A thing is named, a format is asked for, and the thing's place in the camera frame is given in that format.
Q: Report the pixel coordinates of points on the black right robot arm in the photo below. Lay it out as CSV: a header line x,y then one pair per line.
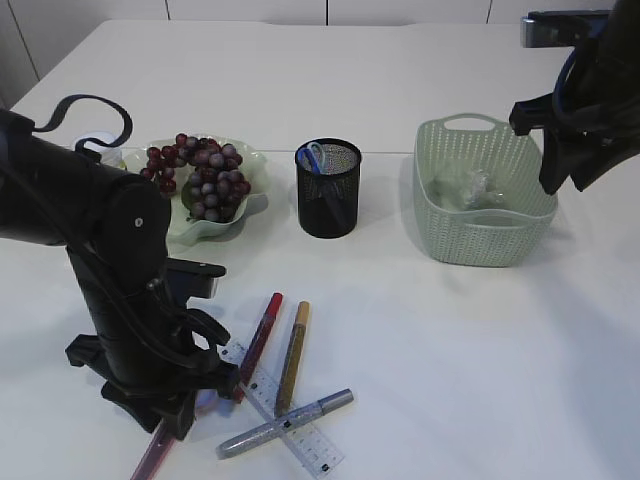
x,y
602,69

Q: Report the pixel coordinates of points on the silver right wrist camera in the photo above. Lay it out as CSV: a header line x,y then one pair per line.
x,y
550,29

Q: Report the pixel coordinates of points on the black mesh pen holder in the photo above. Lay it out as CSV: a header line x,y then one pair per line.
x,y
344,162

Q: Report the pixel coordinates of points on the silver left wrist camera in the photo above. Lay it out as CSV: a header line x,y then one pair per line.
x,y
187,279

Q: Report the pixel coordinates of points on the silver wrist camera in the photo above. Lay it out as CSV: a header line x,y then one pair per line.
x,y
550,29
187,279

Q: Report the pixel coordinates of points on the blue scissors with cover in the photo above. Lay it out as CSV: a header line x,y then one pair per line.
x,y
312,157

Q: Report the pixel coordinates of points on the silver glitter pen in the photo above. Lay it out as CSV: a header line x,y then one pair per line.
x,y
281,426

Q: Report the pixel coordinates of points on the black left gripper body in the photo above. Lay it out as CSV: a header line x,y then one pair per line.
x,y
135,375

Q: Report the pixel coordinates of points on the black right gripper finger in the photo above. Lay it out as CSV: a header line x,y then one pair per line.
x,y
600,162
561,156

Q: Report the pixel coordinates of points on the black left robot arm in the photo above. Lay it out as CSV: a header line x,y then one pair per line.
x,y
153,352

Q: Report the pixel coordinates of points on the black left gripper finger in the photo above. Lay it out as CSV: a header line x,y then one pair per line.
x,y
178,413
138,408

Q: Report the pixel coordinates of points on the clear plastic sheet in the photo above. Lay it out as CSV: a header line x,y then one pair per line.
x,y
467,191

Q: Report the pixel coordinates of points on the clear plastic ruler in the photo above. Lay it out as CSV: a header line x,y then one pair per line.
x,y
297,428

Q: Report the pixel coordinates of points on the yellow tea drink bottle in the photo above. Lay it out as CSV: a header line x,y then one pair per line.
x,y
111,156

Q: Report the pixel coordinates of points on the red glitter pen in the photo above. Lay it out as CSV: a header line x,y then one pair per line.
x,y
257,345

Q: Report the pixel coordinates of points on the green woven plastic basket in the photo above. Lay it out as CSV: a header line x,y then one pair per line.
x,y
499,237

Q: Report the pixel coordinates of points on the pink scissors with cover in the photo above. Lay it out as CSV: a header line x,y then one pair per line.
x,y
163,440

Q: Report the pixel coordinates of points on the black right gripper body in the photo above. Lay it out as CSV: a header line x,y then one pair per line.
x,y
606,123

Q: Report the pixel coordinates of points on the purple artificial grape bunch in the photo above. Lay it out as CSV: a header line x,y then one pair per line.
x,y
204,172

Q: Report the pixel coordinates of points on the gold glitter pen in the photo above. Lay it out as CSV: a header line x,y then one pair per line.
x,y
292,359

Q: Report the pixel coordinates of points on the green scalloped plastic plate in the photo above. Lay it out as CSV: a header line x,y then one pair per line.
x,y
181,229

